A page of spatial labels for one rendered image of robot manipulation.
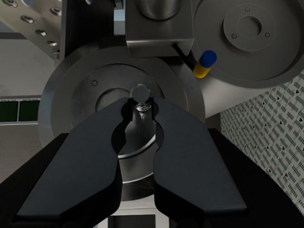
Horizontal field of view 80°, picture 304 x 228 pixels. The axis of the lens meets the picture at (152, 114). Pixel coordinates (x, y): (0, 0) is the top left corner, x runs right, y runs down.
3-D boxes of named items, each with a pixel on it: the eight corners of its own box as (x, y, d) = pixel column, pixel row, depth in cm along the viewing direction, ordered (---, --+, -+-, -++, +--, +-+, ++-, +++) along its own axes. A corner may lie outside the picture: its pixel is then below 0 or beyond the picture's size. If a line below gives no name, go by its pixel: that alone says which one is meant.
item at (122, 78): (62, 72, 15) (154, 54, 15) (73, 80, 17) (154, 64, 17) (74, 167, 13) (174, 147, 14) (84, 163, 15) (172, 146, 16)
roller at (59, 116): (179, 39, 16) (197, 175, 14) (163, 102, 42) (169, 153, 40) (48, 52, 16) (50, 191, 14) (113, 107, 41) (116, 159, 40)
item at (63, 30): (70, -82, 21) (64, 74, 18) (114, 36, 44) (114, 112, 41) (65, -82, 21) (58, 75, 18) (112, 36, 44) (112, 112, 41)
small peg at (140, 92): (148, 80, 11) (154, 101, 11) (149, 92, 14) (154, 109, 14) (126, 86, 11) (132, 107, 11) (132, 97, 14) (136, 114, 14)
